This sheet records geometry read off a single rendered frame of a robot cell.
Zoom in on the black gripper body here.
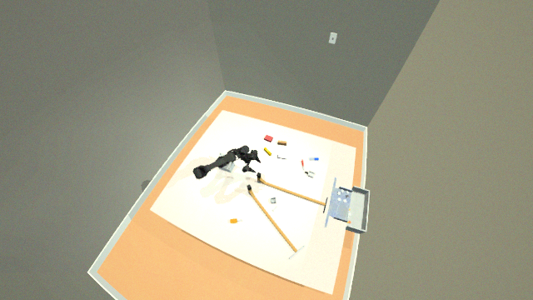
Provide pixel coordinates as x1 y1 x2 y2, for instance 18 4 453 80
240 154 251 173

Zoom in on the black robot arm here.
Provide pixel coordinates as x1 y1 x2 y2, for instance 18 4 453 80
192 145 257 179

